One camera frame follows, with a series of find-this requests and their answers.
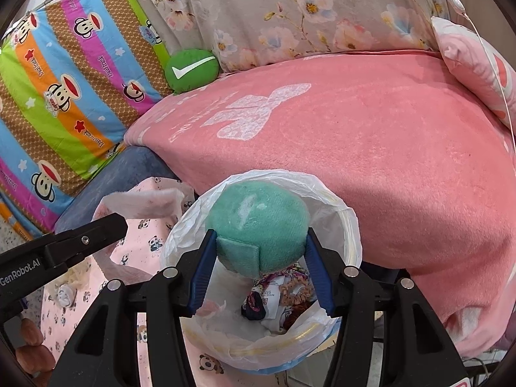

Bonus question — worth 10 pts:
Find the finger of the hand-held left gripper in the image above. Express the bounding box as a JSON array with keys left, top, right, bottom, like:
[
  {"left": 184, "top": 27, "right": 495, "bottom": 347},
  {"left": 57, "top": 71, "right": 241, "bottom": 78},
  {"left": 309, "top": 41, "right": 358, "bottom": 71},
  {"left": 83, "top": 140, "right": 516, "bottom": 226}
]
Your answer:
[{"left": 44, "top": 212, "right": 128, "bottom": 269}]

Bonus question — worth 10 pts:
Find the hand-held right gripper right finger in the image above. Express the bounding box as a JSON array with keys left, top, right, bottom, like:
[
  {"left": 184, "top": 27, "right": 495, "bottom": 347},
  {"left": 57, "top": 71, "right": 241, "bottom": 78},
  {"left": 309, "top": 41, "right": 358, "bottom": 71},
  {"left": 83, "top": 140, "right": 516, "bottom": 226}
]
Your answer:
[{"left": 304, "top": 228, "right": 470, "bottom": 387}]

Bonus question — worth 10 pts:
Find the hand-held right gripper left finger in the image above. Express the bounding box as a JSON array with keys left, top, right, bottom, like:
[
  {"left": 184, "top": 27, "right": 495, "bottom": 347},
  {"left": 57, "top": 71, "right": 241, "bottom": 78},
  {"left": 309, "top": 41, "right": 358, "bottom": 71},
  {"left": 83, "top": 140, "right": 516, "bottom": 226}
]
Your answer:
[{"left": 47, "top": 229, "right": 220, "bottom": 387}]

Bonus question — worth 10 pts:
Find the brown beige scrunchie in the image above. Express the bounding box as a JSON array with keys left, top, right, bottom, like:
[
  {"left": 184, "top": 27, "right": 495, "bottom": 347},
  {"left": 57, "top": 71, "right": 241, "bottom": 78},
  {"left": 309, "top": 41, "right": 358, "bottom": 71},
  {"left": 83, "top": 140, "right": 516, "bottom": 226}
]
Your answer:
[{"left": 278, "top": 276, "right": 319, "bottom": 333}]

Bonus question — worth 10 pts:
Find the white printed packet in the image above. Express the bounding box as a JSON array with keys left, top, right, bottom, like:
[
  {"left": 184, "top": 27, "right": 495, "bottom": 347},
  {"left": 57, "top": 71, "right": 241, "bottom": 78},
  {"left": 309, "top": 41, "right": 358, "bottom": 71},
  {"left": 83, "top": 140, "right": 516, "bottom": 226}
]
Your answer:
[{"left": 252, "top": 272, "right": 291, "bottom": 331}]

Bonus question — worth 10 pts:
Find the bin with white plastic liner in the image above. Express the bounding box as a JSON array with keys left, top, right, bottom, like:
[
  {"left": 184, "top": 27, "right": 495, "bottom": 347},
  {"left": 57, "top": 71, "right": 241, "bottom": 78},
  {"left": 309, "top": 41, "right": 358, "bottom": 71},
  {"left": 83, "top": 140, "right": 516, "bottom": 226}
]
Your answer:
[{"left": 160, "top": 169, "right": 363, "bottom": 372}]

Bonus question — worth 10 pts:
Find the dark navy tassel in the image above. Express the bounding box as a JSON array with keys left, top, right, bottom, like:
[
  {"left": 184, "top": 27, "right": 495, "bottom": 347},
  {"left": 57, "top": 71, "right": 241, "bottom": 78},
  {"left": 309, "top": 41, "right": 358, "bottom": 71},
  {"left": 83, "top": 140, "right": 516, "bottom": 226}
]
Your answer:
[{"left": 241, "top": 292, "right": 269, "bottom": 322}]

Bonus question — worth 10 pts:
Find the teal round plush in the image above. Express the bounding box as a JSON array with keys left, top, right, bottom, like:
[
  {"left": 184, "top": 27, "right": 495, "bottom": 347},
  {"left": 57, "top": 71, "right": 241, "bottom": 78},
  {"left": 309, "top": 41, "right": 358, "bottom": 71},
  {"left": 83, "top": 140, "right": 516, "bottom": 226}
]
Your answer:
[{"left": 205, "top": 181, "right": 312, "bottom": 279}]

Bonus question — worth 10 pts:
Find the person's left hand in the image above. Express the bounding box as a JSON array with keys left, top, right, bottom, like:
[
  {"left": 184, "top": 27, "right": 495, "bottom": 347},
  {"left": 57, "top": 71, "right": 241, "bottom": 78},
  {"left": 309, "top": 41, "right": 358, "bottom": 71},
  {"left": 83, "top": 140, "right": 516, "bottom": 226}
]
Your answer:
[{"left": 16, "top": 318, "right": 55, "bottom": 373}]

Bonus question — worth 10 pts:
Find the small white sock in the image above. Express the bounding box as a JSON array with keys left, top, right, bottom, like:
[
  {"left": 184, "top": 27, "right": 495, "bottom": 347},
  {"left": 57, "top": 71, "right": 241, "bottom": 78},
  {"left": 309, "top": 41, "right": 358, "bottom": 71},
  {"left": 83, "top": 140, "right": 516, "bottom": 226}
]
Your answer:
[{"left": 56, "top": 284, "right": 77, "bottom": 307}]

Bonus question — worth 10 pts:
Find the blue sofa cushion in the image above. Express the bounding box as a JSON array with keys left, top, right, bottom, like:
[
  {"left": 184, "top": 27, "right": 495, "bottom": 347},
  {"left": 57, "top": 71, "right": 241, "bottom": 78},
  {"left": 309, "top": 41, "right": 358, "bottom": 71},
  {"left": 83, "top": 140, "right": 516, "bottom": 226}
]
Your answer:
[{"left": 54, "top": 145, "right": 182, "bottom": 234}]

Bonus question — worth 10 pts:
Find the pink blanket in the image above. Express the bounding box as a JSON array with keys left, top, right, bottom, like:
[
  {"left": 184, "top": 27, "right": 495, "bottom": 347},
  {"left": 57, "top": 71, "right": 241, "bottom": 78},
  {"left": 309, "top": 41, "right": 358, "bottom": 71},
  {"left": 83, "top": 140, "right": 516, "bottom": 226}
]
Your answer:
[{"left": 123, "top": 52, "right": 516, "bottom": 359}]

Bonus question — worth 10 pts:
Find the striped cartoon quilt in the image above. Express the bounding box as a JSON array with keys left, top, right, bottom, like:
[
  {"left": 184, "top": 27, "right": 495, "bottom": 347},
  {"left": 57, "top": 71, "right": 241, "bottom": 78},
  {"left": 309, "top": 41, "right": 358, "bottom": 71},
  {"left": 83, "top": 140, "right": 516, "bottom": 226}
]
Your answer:
[{"left": 0, "top": 0, "right": 172, "bottom": 238}]

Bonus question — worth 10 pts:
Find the green round cushion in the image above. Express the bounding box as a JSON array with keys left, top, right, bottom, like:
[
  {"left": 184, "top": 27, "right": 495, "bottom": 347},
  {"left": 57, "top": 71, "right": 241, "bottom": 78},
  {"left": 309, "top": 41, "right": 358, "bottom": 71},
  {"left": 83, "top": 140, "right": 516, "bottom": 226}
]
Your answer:
[{"left": 164, "top": 49, "right": 219, "bottom": 94}]

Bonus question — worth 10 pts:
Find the pink pillow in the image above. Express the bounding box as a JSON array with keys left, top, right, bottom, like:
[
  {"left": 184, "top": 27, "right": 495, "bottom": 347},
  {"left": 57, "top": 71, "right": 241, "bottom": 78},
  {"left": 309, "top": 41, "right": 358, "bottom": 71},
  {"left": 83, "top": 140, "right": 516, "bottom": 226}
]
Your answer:
[{"left": 431, "top": 16, "right": 516, "bottom": 130}]

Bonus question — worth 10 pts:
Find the grey floral sheet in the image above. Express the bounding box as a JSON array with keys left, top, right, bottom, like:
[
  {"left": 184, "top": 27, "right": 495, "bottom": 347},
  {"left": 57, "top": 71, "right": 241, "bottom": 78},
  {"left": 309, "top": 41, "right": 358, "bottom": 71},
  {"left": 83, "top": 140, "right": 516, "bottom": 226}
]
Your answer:
[{"left": 135, "top": 0, "right": 456, "bottom": 74}]

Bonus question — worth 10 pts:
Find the white cable with switch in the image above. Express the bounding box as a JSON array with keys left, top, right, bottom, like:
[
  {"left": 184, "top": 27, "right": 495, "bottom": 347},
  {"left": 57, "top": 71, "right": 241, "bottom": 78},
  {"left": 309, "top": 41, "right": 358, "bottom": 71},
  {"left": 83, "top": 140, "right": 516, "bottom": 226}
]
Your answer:
[{"left": 437, "top": 0, "right": 516, "bottom": 138}]

